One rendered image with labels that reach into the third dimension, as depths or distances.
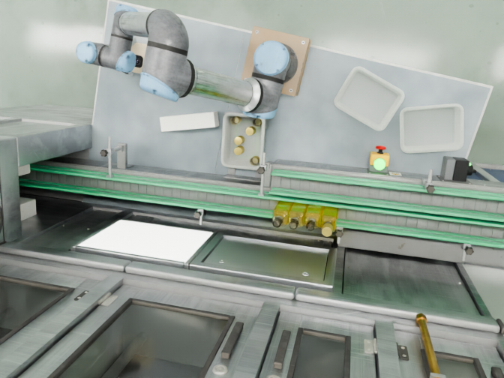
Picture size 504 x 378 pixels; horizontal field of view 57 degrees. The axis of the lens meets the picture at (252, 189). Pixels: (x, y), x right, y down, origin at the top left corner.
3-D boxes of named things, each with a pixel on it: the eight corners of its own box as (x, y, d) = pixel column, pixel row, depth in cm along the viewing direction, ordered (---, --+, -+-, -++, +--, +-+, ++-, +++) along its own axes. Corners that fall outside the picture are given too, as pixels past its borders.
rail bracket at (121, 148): (124, 169, 208) (97, 179, 186) (124, 131, 204) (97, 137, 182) (134, 169, 207) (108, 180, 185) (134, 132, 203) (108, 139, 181)
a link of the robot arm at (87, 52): (94, 66, 160) (72, 61, 161) (109, 67, 171) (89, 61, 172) (97, 43, 158) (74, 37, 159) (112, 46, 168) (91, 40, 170)
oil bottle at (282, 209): (280, 210, 186) (270, 226, 166) (280, 196, 185) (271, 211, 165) (293, 211, 185) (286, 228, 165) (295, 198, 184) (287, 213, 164)
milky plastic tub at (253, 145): (226, 163, 200) (220, 166, 192) (229, 110, 194) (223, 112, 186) (265, 167, 197) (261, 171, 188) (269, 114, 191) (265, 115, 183)
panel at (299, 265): (118, 224, 192) (70, 253, 160) (118, 217, 192) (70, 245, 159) (337, 255, 175) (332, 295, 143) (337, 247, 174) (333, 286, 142)
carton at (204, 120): (165, 116, 202) (159, 117, 196) (217, 111, 196) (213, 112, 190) (166, 130, 203) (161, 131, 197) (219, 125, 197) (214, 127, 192)
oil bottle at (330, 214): (323, 215, 183) (319, 232, 163) (325, 201, 182) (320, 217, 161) (337, 217, 182) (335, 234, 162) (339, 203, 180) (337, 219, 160)
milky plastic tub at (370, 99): (380, 131, 185) (381, 133, 177) (331, 103, 186) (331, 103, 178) (405, 93, 180) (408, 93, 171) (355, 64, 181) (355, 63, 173)
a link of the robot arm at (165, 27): (166, -1, 122) (107, 1, 160) (157, 42, 124) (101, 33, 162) (203, 13, 129) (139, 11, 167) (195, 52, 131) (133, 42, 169)
